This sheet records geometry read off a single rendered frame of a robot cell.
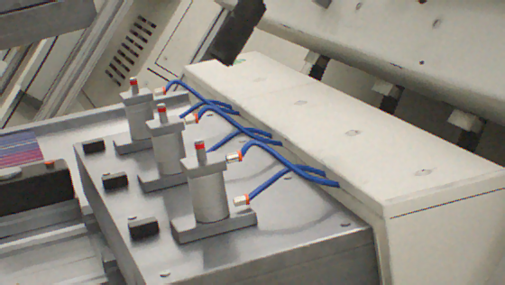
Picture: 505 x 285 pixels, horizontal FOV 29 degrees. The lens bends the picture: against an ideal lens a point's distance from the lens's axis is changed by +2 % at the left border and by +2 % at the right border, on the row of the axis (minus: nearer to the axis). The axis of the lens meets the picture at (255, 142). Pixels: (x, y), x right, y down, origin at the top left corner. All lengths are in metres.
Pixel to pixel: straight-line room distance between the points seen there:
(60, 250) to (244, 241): 0.25
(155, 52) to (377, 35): 1.24
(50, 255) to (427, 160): 0.32
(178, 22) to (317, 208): 1.38
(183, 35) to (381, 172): 1.40
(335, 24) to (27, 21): 1.16
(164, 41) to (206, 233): 1.39
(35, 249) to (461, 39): 0.38
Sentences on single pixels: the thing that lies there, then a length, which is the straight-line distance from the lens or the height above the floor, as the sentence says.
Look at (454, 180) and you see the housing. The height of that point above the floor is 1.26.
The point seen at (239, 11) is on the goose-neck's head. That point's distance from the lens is 0.59.
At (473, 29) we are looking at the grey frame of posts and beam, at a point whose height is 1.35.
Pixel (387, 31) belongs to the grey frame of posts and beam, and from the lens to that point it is 0.73.
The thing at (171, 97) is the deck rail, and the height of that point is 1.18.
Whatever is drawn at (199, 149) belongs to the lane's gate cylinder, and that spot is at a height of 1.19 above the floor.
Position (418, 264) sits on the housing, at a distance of 0.56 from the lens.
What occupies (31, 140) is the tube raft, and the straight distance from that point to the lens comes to 1.09.
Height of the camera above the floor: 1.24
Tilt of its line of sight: 3 degrees down
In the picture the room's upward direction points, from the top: 31 degrees clockwise
